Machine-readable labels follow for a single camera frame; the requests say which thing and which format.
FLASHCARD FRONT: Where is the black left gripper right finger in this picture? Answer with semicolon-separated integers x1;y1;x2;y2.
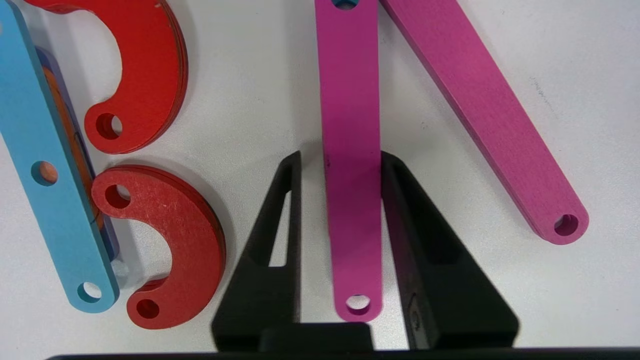
381;151;520;351

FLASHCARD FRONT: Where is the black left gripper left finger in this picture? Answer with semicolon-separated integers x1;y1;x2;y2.
211;151;303;352

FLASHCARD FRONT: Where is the pink bar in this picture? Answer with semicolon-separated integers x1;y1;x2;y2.
314;0;384;323
378;0;590;246

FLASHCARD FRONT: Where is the red C-shaped piece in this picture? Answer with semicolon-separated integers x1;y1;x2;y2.
91;165;227;330
22;0;189;155

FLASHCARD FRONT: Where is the purple flat bar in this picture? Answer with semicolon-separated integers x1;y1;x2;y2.
35;47;123;263

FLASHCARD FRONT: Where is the light blue three-hole bar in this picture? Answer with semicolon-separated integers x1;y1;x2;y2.
0;0;121;314

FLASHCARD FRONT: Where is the orange flat bar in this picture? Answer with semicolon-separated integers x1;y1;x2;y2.
40;65;106;231

